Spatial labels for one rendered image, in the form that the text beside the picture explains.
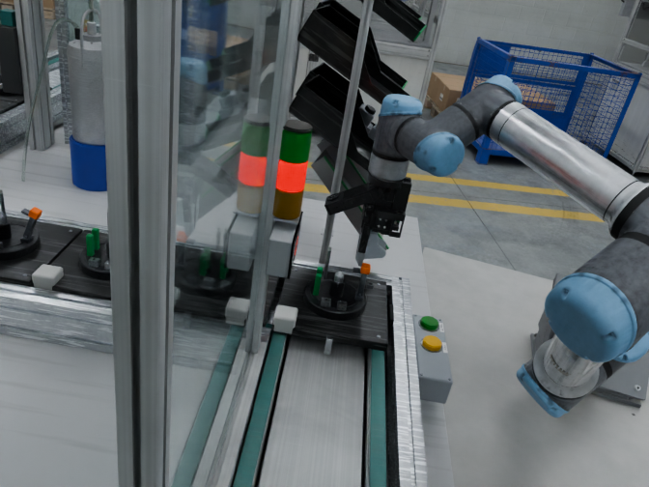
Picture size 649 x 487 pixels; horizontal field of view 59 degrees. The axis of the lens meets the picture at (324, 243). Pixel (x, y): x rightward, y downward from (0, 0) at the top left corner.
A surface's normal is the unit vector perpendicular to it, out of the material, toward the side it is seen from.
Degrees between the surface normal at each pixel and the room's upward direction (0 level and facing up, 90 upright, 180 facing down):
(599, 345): 117
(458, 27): 90
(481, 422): 0
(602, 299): 41
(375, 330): 0
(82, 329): 90
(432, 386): 90
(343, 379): 0
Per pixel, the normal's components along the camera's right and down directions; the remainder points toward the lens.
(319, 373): 0.15, -0.86
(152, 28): -0.08, 0.48
